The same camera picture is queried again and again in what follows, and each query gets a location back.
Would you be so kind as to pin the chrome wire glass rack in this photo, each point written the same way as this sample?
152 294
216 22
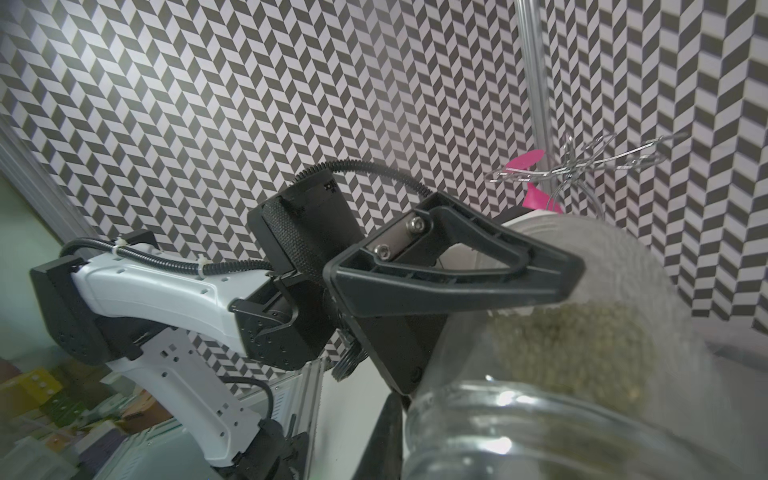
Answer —
576 163

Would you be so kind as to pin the pink wine glass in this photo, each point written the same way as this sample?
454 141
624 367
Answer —
535 198

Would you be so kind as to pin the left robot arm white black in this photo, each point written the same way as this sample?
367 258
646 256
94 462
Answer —
129 306

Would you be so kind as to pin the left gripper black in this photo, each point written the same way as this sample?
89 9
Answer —
396 287

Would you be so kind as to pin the glass jar with beans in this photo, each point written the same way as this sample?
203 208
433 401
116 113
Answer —
615 382

